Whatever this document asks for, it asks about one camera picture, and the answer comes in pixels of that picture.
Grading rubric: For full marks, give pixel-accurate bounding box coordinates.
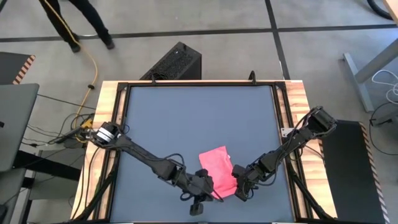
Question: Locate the black looped floor cable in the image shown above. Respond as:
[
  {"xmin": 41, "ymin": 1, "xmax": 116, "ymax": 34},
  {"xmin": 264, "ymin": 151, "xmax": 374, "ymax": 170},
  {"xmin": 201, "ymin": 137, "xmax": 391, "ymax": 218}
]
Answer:
[{"xmin": 368, "ymin": 101, "xmax": 398, "ymax": 156}]

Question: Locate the black mat with striped edge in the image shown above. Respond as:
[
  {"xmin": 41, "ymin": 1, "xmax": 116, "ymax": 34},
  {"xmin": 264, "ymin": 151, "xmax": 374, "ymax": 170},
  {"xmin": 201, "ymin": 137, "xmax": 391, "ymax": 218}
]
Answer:
[
  {"xmin": 320, "ymin": 119, "xmax": 391, "ymax": 224},
  {"xmin": 0, "ymin": 52, "xmax": 37, "ymax": 85}
]

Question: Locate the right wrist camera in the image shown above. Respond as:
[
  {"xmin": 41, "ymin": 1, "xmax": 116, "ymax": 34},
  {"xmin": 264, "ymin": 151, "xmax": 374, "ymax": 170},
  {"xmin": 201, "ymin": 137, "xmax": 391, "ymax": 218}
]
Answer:
[{"xmin": 231, "ymin": 164, "xmax": 247, "ymax": 179}]

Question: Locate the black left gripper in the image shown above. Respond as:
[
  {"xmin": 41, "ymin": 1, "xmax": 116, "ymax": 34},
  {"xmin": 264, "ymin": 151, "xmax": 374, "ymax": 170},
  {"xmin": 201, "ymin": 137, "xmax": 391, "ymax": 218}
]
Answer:
[{"xmin": 178, "ymin": 169, "xmax": 225, "ymax": 203}]

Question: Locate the thin black cable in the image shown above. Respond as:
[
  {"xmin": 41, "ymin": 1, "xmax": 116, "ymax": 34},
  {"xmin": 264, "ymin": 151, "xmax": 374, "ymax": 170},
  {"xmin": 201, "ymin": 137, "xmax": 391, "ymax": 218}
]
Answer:
[{"xmin": 36, "ymin": 93, "xmax": 96, "ymax": 110}]

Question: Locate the grey desk leg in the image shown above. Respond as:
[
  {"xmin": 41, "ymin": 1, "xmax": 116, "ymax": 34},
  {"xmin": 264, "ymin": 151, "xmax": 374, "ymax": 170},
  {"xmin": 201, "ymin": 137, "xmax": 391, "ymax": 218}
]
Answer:
[{"xmin": 343, "ymin": 39, "xmax": 398, "ymax": 113}]

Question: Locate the pink terry towel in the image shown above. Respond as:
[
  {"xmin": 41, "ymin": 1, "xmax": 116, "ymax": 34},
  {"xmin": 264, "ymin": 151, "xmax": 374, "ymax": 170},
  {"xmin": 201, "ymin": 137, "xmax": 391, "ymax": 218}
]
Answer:
[{"xmin": 198, "ymin": 145, "xmax": 239, "ymax": 200}]

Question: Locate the grey side desk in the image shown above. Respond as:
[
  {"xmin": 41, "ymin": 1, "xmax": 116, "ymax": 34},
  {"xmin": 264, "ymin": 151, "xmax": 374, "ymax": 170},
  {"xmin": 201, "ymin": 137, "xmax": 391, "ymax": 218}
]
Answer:
[{"xmin": 12, "ymin": 147, "xmax": 86, "ymax": 224}]

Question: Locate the person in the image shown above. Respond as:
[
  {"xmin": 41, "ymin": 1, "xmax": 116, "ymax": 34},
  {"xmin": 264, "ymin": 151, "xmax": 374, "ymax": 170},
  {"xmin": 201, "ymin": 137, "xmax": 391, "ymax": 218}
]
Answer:
[{"xmin": 38, "ymin": 0, "xmax": 116, "ymax": 54}]

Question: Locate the white cable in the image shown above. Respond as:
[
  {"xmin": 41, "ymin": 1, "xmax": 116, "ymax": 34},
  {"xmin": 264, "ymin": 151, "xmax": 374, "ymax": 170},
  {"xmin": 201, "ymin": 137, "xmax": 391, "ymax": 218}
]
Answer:
[{"xmin": 371, "ymin": 68, "xmax": 398, "ymax": 105}]

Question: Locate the black cable sleeve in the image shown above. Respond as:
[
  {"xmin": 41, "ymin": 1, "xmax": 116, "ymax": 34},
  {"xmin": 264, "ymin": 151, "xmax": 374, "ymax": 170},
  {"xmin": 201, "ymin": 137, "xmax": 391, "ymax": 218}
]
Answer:
[
  {"xmin": 73, "ymin": 167, "xmax": 121, "ymax": 223},
  {"xmin": 285, "ymin": 167, "xmax": 332, "ymax": 222}
]

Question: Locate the black perforated computer tower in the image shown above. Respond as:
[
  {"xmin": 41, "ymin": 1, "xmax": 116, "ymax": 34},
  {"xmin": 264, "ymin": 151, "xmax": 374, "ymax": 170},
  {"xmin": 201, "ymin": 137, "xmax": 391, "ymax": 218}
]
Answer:
[{"xmin": 139, "ymin": 41, "xmax": 202, "ymax": 81}]

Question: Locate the yellow floor cable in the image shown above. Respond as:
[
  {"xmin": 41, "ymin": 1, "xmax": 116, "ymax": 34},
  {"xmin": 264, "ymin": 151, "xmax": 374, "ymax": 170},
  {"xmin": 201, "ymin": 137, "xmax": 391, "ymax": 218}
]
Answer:
[{"xmin": 43, "ymin": 0, "xmax": 100, "ymax": 128}]

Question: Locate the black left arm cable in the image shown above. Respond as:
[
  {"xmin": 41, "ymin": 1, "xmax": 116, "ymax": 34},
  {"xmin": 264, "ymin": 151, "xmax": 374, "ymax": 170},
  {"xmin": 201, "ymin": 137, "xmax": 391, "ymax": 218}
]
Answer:
[{"xmin": 161, "ymin": 152, "xmax": 187, "ymax": 169}]

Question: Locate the wooden desk top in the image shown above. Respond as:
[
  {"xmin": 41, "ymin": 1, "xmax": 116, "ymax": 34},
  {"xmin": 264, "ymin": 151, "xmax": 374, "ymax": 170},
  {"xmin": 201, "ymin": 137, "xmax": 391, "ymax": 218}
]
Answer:
[{"xmin": 382, "ymin": 0, "xmax": 398, "ymax": 24}]

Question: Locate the black hose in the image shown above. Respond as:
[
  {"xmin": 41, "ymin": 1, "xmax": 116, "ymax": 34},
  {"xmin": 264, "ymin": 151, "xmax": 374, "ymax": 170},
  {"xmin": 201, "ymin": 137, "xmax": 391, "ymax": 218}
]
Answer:
[{"xmin": 366, "ymin": 0, "xmax": 394, "ymax": 21}]

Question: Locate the blue-grey table mat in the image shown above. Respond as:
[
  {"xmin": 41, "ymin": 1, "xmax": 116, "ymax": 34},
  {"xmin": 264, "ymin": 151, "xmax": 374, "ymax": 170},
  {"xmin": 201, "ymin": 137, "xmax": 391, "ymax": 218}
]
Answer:
[{"xmin": 110, "ymin": 85, "xmax": 295, "ymax": 223}]

